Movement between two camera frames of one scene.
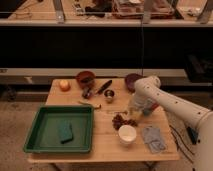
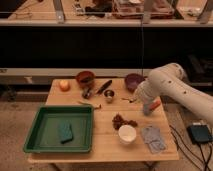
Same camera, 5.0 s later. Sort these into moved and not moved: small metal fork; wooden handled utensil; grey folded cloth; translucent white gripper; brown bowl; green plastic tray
Moved: small metal fork; translucent white gripper
Not moved: grey folded cloth; brown bowl; wooden handled utensil; green plastic tray
